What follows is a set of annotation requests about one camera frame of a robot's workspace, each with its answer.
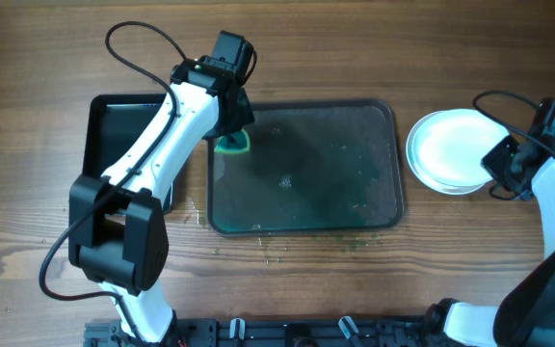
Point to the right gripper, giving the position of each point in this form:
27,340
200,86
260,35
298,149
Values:
498,159

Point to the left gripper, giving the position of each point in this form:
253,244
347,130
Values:
238,118

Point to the green and yellow sponge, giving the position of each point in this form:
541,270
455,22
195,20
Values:
234,143

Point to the white plate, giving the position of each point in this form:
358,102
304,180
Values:
445,150

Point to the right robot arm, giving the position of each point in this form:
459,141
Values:
526,317

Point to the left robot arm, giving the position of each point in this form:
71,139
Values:
117,233

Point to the dark grey serving tray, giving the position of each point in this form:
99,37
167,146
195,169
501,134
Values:
312,166

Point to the black rectangular sponge tray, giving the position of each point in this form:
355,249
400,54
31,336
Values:
116,121

